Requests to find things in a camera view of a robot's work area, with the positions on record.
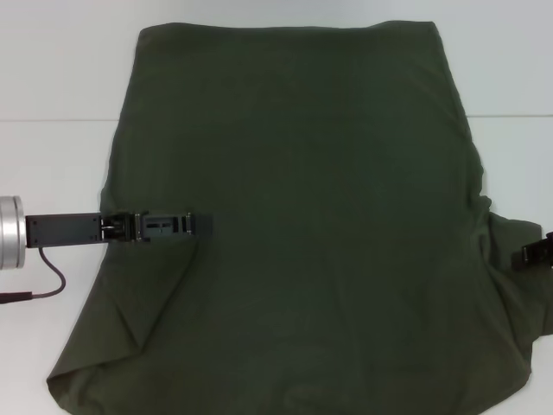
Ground dark green t-shirt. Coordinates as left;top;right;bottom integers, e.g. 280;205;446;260
45;19;553;415

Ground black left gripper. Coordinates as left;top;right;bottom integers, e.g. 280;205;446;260
23;210;214;249

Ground left arm dark cable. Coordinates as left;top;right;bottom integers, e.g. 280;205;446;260
0;246;67;304

